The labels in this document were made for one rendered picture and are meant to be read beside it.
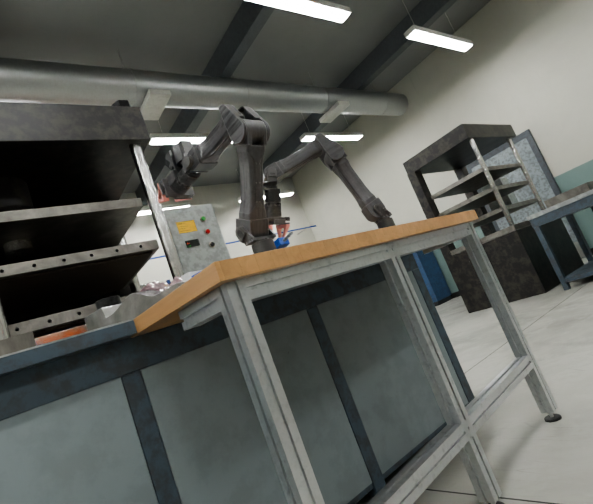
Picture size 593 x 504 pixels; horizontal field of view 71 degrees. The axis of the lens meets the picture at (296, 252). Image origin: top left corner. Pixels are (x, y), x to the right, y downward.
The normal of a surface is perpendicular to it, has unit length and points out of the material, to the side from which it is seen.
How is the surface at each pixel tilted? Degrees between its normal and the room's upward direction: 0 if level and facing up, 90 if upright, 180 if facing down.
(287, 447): 90
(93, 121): 90
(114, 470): 90
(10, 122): 90
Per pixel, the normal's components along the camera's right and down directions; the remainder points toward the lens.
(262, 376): 0.62, -0.36
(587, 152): -0.75, 0.18
